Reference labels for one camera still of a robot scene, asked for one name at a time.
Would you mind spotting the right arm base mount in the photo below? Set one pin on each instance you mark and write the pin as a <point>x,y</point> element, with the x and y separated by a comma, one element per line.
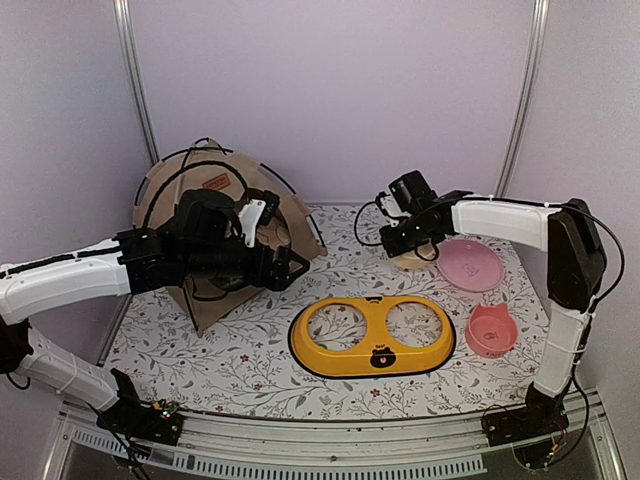
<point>541,415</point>

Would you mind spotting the left aluminium frame post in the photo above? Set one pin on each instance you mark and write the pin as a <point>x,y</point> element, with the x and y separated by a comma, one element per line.
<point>125,30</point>

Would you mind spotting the pink cat-ear bowl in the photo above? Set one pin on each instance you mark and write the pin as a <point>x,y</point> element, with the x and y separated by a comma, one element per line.
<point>491,331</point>

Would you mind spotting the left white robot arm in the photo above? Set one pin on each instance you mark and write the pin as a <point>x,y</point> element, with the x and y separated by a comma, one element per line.
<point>34,287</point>

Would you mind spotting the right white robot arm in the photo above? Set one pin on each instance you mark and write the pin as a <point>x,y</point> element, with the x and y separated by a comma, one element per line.
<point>566,232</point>

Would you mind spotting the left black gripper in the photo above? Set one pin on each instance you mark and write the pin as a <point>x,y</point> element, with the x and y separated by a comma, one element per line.
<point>277,279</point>

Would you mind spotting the pink flat plate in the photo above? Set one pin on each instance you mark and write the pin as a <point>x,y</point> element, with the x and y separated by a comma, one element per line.
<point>470,265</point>

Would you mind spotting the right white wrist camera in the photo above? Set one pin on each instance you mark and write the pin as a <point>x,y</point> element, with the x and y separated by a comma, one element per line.
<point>388,206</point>

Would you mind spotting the beige fabric pet tent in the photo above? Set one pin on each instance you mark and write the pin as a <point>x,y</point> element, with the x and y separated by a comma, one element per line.
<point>211,303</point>

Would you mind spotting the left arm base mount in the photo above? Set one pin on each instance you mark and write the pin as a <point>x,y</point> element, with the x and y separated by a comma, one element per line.
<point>158,421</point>

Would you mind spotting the aluminium frame post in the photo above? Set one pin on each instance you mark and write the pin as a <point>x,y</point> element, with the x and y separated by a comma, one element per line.
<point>532,64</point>
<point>125,30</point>

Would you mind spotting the yellow double bowl holder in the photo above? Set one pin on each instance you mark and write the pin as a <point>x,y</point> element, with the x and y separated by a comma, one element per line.
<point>378,354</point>

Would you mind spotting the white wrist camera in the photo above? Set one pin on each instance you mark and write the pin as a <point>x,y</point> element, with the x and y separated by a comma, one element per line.
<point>257,212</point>
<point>388,206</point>

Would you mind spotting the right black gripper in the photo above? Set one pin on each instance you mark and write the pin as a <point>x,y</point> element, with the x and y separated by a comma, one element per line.
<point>393,247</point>

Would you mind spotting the brown patterned pet cushion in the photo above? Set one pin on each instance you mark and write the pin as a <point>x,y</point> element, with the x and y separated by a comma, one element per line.
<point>275,234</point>

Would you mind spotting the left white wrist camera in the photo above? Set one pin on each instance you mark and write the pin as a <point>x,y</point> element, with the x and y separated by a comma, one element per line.
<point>257,212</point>

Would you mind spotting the front aluminium table rail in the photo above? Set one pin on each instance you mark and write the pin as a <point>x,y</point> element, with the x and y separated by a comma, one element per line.
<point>229,447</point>

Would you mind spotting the cream small bowl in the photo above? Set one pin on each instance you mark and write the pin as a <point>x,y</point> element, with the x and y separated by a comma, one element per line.
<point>421,257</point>

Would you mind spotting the right aluminium frame post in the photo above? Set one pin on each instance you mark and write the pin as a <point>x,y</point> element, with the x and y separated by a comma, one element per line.
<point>532,64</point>

